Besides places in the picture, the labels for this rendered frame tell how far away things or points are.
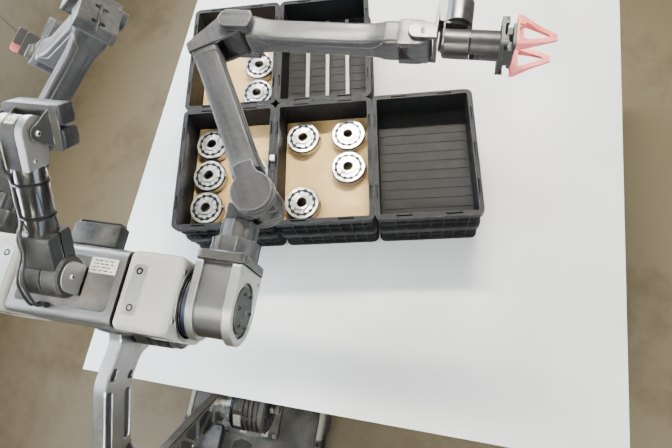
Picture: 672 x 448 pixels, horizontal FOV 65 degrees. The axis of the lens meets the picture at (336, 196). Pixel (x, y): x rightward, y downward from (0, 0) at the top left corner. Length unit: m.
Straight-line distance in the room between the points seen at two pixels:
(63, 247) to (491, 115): 1.40
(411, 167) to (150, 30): 2.13
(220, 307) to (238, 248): 0.10
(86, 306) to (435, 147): 1.11
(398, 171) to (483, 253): 0.36
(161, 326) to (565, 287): 1.20
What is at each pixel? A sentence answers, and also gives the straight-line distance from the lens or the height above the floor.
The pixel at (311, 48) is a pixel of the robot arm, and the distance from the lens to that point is 1.12.
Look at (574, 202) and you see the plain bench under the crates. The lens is 1.81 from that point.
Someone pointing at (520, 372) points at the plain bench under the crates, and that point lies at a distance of 1.66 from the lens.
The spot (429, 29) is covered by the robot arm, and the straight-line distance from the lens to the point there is 1.07.
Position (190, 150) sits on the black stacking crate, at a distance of 1.76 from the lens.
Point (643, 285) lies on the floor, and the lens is 2.56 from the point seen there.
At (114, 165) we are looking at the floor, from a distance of 3.00.
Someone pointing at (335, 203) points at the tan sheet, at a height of 0.83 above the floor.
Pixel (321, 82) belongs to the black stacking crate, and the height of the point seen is 0.83.
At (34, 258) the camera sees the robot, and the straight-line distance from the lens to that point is 0.94.
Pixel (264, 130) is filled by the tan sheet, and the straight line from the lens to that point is 1.78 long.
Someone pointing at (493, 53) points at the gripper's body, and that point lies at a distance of 1.07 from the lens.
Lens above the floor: 2.33
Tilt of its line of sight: 67 degrees down
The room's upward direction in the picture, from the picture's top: 21 degrees counter-clockwise
